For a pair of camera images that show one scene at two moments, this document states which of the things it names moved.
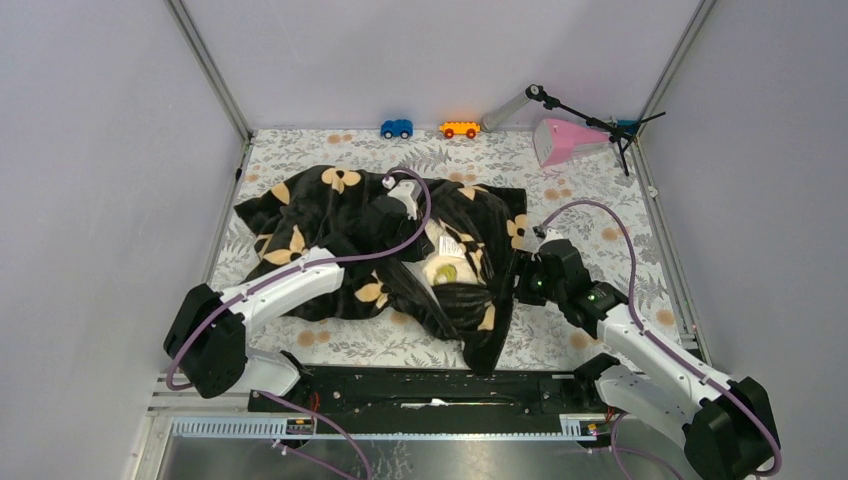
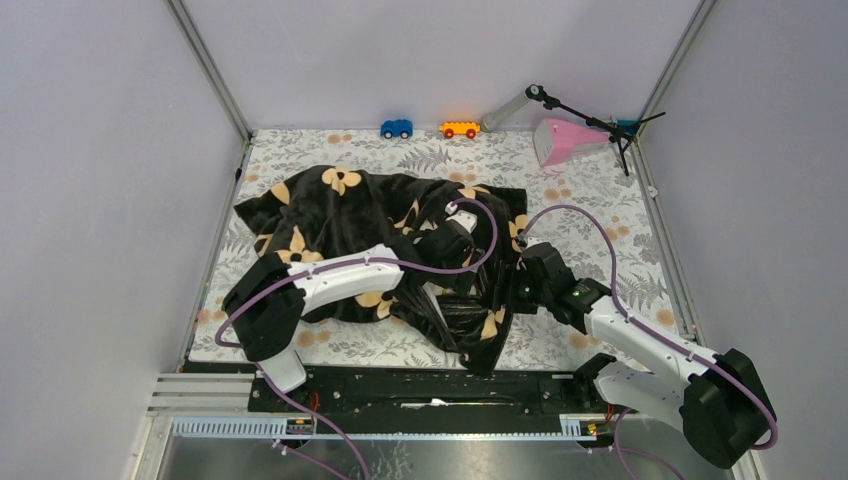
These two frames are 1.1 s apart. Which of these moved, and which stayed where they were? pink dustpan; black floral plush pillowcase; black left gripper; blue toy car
Moved: black left gripper
Stayed: blue toy car; pink dustpan; black floral plush pillowcase
